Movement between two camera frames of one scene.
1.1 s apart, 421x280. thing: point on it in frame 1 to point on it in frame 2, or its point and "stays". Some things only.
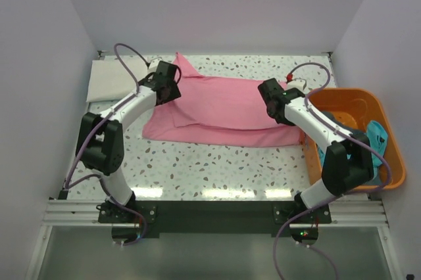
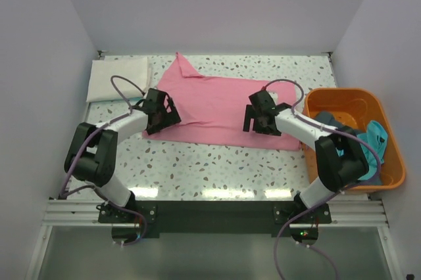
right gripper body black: x=279 y=118 to x=258 y=127
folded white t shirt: x=108 y=81 stays
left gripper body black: x=173 y=93 to x=166 y=119
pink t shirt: x=218 y=112 stays
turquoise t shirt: x=376 y=136 stays
